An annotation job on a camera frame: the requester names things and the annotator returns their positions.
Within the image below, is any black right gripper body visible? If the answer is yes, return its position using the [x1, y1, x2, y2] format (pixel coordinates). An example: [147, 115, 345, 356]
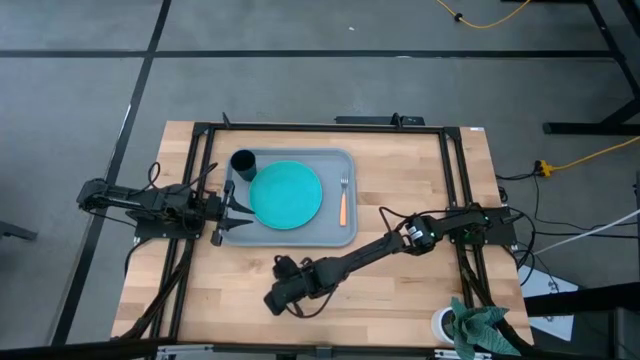
[284, 257, 329, 302]

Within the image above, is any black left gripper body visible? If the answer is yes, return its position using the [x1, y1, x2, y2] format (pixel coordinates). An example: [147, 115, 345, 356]
[203, 179, 237, 247]

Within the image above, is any dark ribbed cup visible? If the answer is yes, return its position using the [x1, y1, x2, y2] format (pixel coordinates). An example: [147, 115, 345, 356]
[229, 148, 258, 183]

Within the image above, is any teal round plate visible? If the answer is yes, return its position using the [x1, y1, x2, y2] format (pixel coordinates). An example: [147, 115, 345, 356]
[248, 159, 324, 231]

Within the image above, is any grey plastic tray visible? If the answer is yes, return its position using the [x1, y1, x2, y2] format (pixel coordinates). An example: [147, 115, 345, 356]
[218, 147, 359, 249]

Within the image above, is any white tape roll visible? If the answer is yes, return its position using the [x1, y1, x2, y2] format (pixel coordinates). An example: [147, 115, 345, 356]
[430, 305, 457, 346]

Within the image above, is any teal crumpled cloth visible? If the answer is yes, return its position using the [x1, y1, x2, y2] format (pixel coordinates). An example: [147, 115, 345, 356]
[448, 296, 522, 360]

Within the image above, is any white paper sheet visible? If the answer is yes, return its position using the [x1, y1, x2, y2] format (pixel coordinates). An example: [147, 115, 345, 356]
[516, 263, 580, 343]

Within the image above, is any black bar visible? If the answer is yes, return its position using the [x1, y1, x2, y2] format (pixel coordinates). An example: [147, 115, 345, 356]
[522, 281, 640, 318]

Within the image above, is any black metal stand leg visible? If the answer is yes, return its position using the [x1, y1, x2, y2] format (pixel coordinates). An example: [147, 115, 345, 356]
[542, 0, 640, 137]

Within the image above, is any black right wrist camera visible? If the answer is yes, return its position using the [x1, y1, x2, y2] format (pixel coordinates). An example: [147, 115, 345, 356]
[272, 254, 302, 281]

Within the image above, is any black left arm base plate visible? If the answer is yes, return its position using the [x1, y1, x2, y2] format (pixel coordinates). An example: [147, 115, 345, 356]
[133, 209, 204, 241]

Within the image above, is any fork with orange handle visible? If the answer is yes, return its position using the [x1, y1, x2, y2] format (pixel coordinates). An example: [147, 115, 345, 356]
[339, 172, 350, 228]

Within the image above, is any black overhead camera mount bracket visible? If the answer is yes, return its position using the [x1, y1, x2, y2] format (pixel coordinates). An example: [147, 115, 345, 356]
[333, 112, 427, 128]

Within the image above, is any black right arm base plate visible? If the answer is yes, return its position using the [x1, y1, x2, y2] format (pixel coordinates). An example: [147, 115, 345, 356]
[448, 205, 517, 247]

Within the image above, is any black floor cable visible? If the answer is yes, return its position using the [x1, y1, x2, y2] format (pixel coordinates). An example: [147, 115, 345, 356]
[494, 172, 640, 240]

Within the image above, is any white cable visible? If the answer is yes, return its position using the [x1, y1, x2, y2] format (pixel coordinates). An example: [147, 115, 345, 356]
[530, 207, 640, 257]

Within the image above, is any yellow extension cable with socket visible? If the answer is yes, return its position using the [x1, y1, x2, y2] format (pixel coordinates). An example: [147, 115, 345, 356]
[535, 135, 640, 179]

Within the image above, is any yellow cable with black plug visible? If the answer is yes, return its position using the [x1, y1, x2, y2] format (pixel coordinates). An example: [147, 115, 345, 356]
[433, 0, 532, 30]

